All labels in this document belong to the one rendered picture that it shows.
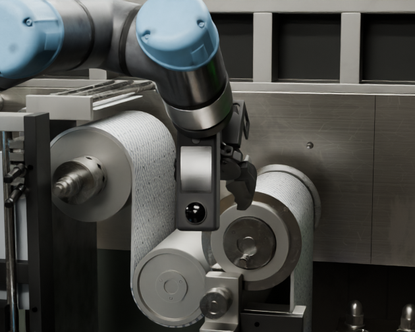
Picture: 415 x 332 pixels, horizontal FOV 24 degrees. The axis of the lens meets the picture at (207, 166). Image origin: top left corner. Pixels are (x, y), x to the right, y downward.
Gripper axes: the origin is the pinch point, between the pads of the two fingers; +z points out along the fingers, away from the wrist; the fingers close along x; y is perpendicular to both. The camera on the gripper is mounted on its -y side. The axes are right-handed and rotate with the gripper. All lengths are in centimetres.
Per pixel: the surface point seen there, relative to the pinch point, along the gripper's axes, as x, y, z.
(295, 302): -6.6, -1.5, 25.8
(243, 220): 0.4, 5.6, 14.1
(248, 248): -0.4, 2.5, 16.7
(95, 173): 21.7, 9.2, 8.5
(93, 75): 35, 42, 30
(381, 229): -18, 21, 46
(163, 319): 12.7, -5.7, 25.6
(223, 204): 3.6, 8.3, 14.5
